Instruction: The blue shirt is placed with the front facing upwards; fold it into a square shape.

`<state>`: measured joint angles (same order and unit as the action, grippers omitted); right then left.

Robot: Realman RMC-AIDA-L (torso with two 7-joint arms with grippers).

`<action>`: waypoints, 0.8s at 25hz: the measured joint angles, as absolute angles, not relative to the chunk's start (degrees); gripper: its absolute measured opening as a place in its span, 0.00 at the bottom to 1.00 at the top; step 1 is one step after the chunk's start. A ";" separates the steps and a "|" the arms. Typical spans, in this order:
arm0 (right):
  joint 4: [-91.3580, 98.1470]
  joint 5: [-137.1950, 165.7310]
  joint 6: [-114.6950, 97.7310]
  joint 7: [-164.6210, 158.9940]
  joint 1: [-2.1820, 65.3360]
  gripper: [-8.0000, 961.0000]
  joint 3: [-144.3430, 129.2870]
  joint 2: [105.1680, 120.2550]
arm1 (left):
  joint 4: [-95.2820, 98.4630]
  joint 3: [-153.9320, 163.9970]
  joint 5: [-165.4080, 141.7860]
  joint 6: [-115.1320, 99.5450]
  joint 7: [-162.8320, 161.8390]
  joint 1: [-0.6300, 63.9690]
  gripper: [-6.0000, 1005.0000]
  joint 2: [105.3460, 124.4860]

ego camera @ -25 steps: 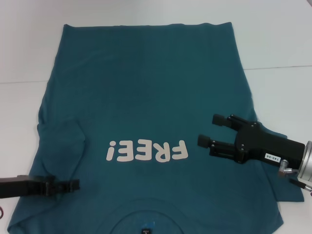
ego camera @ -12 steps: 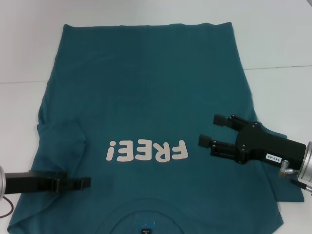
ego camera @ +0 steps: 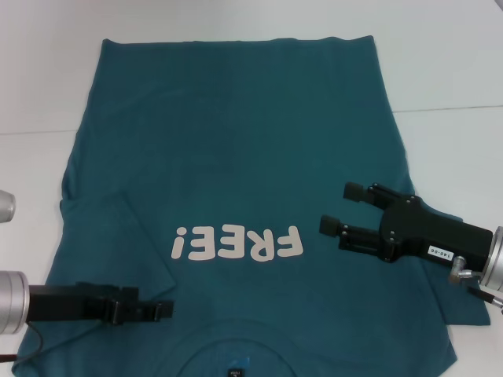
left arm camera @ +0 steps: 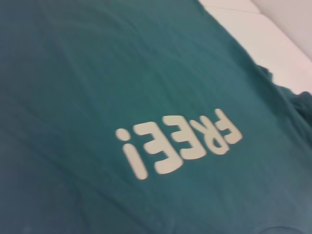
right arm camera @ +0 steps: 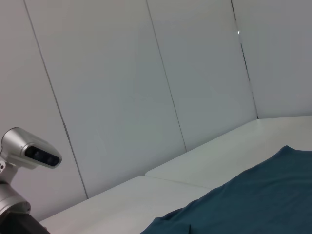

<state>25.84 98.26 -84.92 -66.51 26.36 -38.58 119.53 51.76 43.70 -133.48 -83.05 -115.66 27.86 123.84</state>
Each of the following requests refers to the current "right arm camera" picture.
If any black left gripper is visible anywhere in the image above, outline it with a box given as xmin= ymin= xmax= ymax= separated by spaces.
xmin=0 ymin=212 xmax=51 ymax=234

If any teal t-shirt with FREE print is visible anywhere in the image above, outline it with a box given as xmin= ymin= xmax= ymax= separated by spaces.
xmin=140 ymin=145 xmax=312 ymax=234

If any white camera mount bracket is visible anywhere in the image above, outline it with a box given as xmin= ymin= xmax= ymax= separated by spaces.
xmin=0 ymin=156 xmax=18 ymax=183

